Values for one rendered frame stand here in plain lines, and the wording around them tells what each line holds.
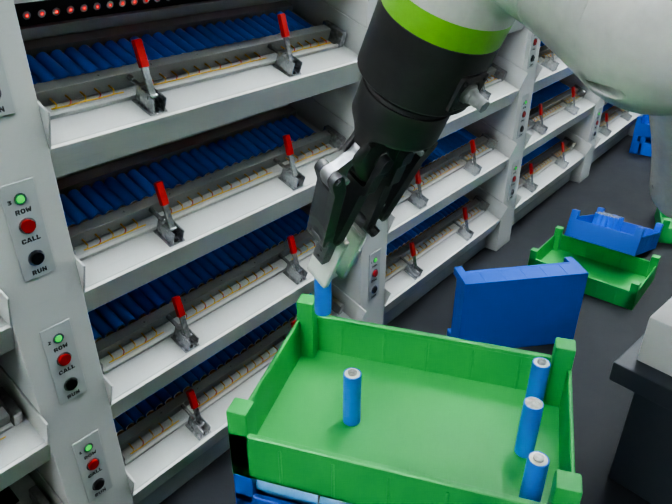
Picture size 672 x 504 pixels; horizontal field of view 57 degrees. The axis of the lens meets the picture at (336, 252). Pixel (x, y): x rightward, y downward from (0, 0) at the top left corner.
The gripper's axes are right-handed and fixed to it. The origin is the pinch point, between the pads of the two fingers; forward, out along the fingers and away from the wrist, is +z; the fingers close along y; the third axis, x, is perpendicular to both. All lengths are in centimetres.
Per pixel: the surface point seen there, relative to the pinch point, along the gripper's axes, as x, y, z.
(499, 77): 45, 112, 34
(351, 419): -12.4, -4.0, 11.1
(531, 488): -27.6, -0.3, 1.1
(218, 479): 4, 2, 73
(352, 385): -10.5, -4.0, 7.0
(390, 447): -17.0, -3.1, 10.1
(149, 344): 22, -5, 45
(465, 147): 38, 100, 50
